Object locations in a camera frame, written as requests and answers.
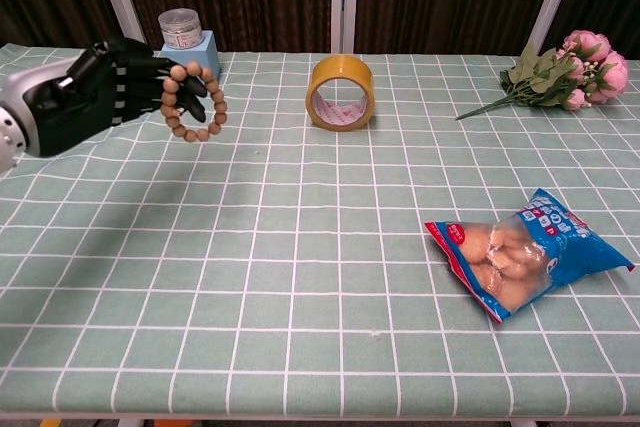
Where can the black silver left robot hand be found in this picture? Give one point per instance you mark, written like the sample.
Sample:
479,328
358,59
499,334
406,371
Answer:
85,97

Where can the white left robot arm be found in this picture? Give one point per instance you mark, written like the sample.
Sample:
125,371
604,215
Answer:
7,139

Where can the green checkered tablecloth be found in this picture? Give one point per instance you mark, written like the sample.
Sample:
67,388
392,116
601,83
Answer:
300,247

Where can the clear plastic jar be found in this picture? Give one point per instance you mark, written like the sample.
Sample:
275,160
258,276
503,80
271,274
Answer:
180,29

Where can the light blue block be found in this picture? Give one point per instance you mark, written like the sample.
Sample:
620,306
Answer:
205,54

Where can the yellow packing tape roll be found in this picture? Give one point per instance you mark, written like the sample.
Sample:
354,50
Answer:
345,67

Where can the pink artificial flower bouquet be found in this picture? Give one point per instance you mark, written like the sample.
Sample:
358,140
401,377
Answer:
550,77

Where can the blue snack bag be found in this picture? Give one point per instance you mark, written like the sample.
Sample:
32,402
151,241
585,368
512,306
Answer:
525,257

